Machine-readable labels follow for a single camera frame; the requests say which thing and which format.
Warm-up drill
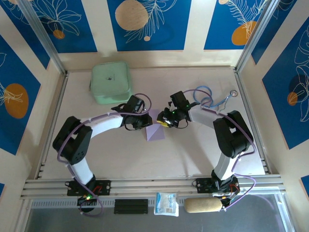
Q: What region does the lilac square paper sheet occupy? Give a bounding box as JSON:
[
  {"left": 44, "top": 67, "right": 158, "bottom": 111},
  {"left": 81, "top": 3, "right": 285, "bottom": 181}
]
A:
[{"left": 146, "top": 110, "right": 166, "bottom": 142}]

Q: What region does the mint green zip case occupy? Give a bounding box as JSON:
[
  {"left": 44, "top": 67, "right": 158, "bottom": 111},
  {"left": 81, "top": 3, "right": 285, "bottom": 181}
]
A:
[{"left": 90, "top": 61, "right": 134, "bottom": 105}]

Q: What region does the blue stethoscope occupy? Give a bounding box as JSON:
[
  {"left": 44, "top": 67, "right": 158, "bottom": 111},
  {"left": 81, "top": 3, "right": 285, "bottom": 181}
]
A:
[{"left": 193, "top": 86, "right": 239, "bottom": 114}]

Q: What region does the white blue plastic packet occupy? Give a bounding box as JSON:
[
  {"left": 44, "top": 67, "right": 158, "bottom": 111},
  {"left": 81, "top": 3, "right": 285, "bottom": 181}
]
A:
[{"left": 154, "top": 192, "right": 180, "bottom": 218}]

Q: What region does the black ridged block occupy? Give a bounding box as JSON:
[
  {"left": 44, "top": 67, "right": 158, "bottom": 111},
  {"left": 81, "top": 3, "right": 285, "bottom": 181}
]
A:
[{"left": 113, "top": 199, "right": 149, "bottom": 215}]

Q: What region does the beige foam roll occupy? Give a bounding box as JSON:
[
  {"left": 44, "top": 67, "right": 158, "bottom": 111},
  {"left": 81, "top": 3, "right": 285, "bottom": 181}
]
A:
[{"left": 184, "top": 197, "right": 223, "bottom": 214}]

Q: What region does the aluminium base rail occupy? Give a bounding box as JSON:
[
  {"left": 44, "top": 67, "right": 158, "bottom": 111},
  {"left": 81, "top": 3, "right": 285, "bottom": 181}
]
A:
[{"left": 20, "top": 174, "right": 287, "bottom": 199}]

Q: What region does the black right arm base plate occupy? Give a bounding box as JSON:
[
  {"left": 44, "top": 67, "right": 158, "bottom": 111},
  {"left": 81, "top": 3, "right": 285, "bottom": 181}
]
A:
[{"left": 193, "top": 177, "right": 240, "bottom": 194}]

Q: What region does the aluminium side rail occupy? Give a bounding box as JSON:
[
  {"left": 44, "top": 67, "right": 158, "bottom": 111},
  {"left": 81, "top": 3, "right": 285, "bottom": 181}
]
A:
[
  {"left": 35, "top": 72, "right": 70, "bottom": 179},
  {"left": 234, "top": 69, "right": 273, "bottom": 174}
]

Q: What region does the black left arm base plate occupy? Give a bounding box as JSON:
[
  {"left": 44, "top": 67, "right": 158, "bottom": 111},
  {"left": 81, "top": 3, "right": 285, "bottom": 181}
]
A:
[{"left": 67, "top": 180, "right": 112, "bottom": 196}]

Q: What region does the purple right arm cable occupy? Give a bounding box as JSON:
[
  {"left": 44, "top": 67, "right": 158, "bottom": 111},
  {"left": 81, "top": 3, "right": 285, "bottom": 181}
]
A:
[{"left": 183, "top": 89, "right": 256, "bottom": 211}]

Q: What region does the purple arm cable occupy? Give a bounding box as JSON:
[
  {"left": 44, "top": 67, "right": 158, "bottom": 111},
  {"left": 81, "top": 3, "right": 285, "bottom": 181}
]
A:
[
  {"left": 183, "top": 89, "right": 256, "bottom": 211},
  {"left": 57, "top": 93, "right": 152, "bottom": 217}
]

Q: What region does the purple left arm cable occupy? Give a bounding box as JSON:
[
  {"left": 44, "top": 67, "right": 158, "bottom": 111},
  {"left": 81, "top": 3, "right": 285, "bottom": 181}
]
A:
[{"left": 57, "top": 93, "right": 152, "bottom": 217}]

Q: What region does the aluminium corner post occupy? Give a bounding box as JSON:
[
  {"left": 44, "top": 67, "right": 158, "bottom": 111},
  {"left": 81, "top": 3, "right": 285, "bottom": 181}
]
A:
[
  {"left": 235, "top": 0, "right": 278, "bottom": 73},
  {"left": 18, "top": 0, "right": 67, "bottom": 74}
]

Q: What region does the grey slotted cable duct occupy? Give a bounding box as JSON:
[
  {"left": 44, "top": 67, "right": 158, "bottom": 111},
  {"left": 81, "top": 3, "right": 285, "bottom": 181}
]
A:
[{"left": 30, "top": 198, "right": 186, "bottom": 209}]

